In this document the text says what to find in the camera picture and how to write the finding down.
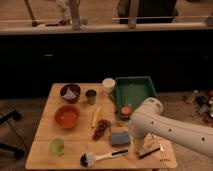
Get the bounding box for blue-grey sponge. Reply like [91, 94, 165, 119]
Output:
[110, 131, 131, 146]

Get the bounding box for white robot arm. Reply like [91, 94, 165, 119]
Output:
[128, 97, 213, 158]

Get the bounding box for red bowl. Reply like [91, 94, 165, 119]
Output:
[54, 105, 80, 129]

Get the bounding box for dark brown bowl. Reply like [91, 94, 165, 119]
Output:
[60, 83, 81, 103]

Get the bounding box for white cloth in bowl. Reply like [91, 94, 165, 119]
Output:
[63, 88, 77, 100]

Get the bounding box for wooden block brush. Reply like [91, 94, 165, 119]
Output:
[137, 135, 160, 159]

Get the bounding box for red tomato toy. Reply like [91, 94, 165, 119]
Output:
[121, 105, 133, 116]

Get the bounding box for brown grape bunch toy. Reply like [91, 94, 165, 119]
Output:
[92, 119, 111, 140]

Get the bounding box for yellow banana toy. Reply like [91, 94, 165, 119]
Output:
[91, 107, 101, 128]

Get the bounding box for green plastic tray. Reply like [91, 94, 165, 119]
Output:
[115, 76, 157, 121]

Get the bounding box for white dish brush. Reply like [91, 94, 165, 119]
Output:
[80, 149, 128, 167]

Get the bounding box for white cup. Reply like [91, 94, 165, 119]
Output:
[102, 78, 115, 93]

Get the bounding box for metal cup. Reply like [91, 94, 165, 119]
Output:
[85, 89, 97, 105]

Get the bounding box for cluttered items on floor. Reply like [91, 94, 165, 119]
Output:
[183, 90, 213, 127]

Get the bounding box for green plastic cup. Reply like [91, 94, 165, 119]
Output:
[49, 138, 64, 156]

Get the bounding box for black office chair base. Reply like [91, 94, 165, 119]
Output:
[0, 109, 26, 160]

